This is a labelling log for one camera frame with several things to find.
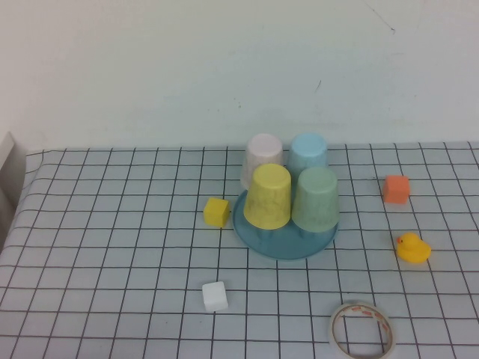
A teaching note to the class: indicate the green plastic cup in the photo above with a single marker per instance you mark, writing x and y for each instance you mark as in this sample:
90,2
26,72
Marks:
316,202

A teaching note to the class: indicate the yellow plastic cup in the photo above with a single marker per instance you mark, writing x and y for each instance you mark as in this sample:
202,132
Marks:
267,198

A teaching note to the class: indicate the pink plastic cup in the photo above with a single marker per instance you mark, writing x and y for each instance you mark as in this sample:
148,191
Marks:
262,149

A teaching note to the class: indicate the light blue plastic cup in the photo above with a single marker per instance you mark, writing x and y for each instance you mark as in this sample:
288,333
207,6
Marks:
308,151

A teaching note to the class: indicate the teal cup stand with pegs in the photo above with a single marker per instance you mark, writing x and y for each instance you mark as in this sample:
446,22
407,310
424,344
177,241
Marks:
284,247

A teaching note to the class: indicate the yellow foam cube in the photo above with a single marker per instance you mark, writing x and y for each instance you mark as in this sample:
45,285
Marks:
215,212

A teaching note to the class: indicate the white foam cube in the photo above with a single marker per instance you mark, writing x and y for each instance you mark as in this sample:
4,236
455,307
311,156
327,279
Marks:
215,297

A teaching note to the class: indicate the grid pattern tablecloth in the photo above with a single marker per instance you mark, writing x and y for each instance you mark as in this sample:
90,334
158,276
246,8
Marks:
112,261

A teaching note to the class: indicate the orange foam cube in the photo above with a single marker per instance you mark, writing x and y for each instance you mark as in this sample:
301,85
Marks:
396,190

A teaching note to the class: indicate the yellow rubber duck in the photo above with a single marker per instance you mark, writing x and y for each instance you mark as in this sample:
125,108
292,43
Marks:
413,250

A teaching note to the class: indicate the white tape roll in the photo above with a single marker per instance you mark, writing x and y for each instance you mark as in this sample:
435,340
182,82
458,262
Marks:
391,331

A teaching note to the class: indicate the white panel beside table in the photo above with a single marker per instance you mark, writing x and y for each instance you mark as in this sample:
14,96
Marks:
7,164

